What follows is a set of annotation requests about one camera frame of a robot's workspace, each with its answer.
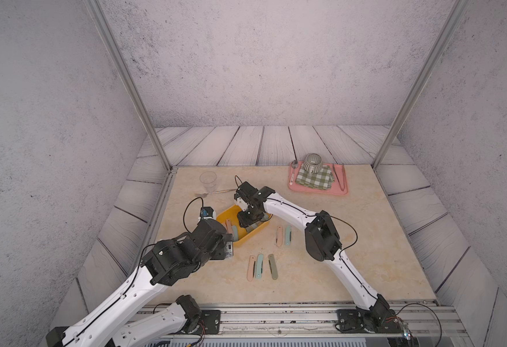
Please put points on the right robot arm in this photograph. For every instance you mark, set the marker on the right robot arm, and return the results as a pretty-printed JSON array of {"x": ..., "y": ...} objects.
[{"x": 322, "y": 243}]

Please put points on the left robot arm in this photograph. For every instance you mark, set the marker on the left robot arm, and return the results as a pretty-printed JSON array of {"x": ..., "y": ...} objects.
[{"x": 167, "y": 262}]

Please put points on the wooden handled spoon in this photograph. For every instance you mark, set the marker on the wooden handled spoon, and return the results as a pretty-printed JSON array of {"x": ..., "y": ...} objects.
[{"x": 206, "y": 194}]

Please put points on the right aluminium frame post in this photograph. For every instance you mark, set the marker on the right aluminium frame post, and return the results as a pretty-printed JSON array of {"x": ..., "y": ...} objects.
[{"x": 437, "y": 49}]

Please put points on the striped ceramic cup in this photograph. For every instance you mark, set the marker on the striped ceramic cup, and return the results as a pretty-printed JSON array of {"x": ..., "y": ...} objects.
[{"x": 312, "y": 163}]

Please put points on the pink handled spoon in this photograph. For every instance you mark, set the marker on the pink handled spoon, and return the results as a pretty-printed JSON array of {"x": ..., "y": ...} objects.
[{"x": 293, "y": 166}]

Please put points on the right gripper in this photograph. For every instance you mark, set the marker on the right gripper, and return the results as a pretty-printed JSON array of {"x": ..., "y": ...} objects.
[{"x": 243, "y": 222}]

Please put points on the pink folding fruit knife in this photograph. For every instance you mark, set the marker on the pink folding fruit knife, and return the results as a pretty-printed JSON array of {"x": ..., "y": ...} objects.
[{"x": 279, "y": 236}]

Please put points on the teal knife in box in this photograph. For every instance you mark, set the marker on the teal knife in box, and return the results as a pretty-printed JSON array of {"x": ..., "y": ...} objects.
[{"x": 235, "y": 233}]

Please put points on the teal folding fruit knife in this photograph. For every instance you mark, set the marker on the teal folding fruit knife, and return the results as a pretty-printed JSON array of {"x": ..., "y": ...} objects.
[{"x": 259, "y": 266}]

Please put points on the pink plastic tray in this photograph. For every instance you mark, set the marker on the pink plastic tray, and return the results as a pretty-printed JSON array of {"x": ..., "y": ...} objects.
[{"x": 335, "y": 189}]

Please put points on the aluminium frame post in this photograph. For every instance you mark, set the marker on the aluminium frame post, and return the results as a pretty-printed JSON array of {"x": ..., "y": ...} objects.
[
  {"x": 437, "y": 49},
  {"x": 116, "y": 56}
]

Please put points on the clear plastic cup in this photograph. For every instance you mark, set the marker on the clear plastic cup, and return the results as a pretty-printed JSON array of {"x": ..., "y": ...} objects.
[{"x": 209, "y": 181}]

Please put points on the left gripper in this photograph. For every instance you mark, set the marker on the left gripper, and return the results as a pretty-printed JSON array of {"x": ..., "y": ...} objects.
[{"x": 224, "y": 252}]

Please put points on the aluminium rail base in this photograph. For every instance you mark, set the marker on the aluminium rail base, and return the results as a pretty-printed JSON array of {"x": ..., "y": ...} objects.
[{"x": 424, "y": 324}]

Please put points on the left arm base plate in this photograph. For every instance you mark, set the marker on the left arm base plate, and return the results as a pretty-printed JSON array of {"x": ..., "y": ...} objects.
[{"x": 209, "y": 323}]

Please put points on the yellow plastic storage box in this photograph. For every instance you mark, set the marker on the yellow plastic storage box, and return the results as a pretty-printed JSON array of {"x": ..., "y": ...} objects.
[{"x": 244, "y": 233}]

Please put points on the left aluminium frame post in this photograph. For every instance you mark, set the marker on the left aluminium frame post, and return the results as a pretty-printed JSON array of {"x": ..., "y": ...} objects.
[{"x": 116, "y": 56}]

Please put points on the green checkered cloth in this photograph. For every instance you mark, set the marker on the green checkered cloth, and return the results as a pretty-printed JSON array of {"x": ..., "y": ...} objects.
[{"x": 322, "y": 180}]

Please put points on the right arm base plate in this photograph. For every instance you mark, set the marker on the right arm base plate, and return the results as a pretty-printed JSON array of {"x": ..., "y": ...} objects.
[{"x": 360, "y": 321}]

